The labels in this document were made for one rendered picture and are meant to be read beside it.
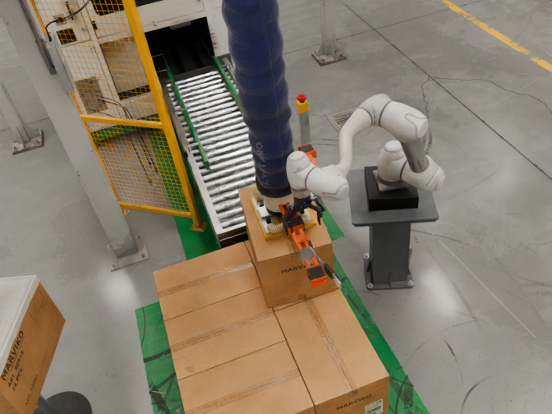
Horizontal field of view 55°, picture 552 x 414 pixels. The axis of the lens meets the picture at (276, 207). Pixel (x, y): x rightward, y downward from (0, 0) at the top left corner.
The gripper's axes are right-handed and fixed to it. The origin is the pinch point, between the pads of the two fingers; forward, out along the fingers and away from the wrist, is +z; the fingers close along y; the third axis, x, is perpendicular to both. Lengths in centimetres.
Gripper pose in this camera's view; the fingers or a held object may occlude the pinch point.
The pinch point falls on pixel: (305, 225)
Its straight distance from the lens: 249.8
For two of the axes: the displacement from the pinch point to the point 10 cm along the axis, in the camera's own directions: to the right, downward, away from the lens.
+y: -9.6, 2.7, -1.2
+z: 1.2, 7.3, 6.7
